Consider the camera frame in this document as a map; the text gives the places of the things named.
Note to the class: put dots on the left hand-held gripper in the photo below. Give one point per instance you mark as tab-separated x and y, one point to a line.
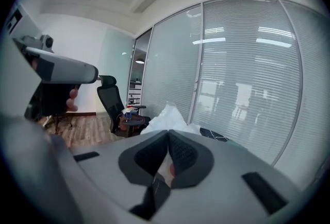
60	99

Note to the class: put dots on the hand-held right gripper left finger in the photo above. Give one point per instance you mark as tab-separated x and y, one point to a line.
103	166

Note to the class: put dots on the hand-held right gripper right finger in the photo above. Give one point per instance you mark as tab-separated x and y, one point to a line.
232	179

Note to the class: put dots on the white plastic bag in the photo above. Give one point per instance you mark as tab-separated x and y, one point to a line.
170	117

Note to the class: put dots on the person's left hand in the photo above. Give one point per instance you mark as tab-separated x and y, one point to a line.
72	103

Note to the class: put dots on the brown bag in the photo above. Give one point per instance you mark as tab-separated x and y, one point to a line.
129	126

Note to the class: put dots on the black mesh office chair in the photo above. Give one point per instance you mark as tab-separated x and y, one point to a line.
111	104

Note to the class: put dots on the black swivel chair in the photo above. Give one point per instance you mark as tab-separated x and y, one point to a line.
56	125

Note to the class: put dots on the white red soft item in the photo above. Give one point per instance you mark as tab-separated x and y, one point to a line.
130	109

